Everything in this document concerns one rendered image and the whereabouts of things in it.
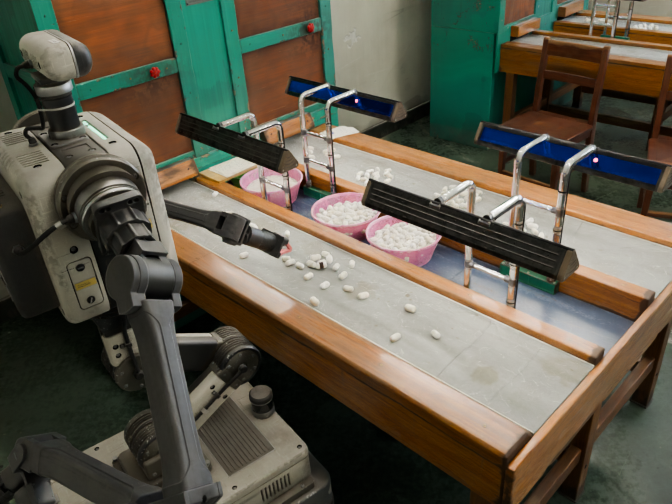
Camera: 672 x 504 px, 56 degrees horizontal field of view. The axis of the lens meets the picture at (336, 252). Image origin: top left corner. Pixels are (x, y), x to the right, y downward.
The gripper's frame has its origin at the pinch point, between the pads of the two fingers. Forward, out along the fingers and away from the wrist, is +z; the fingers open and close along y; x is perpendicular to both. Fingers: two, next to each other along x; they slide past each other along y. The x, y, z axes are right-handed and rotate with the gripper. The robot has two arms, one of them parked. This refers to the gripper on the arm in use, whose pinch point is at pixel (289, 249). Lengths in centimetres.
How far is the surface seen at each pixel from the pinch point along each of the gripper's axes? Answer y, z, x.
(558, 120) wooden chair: 40, 217, -122
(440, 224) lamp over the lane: -48, -2, -24
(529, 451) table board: -90, 2, 16
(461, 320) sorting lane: -51, 23, -2
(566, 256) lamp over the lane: -81, -2, -27
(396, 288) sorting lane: -26.7, 23.4, -1.8
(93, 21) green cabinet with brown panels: 94, -39, -45
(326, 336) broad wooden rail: -29.3, -3.5, 16.7
